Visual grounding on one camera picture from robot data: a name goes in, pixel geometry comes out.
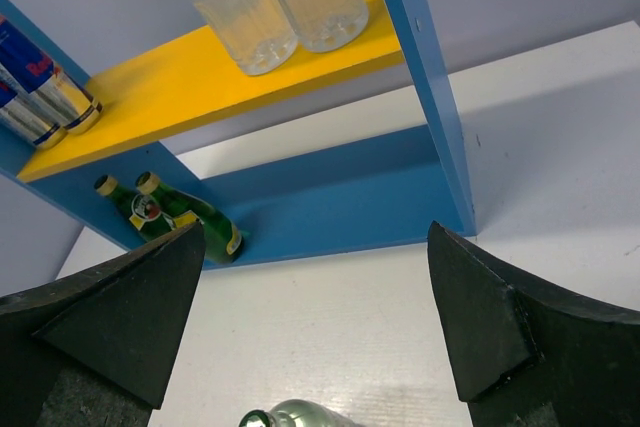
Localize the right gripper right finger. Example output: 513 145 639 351
427 222 639 426

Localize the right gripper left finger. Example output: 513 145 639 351
1 224 205 426

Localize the green glass bottle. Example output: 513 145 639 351
94 175 172 242
136 171 244 265

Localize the clear glass bottle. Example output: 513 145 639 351
239 399 358 427

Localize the yellow shelf board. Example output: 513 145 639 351
17 0 404 182

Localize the left energy drink can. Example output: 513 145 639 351
1 82 66 150

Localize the energy drink can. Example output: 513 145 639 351
1 82 66 150
1 16 103 135

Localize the right energy drink can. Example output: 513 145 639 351
1 16 103 135

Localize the blue wooden shelf frame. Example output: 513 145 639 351
1 0 476 265

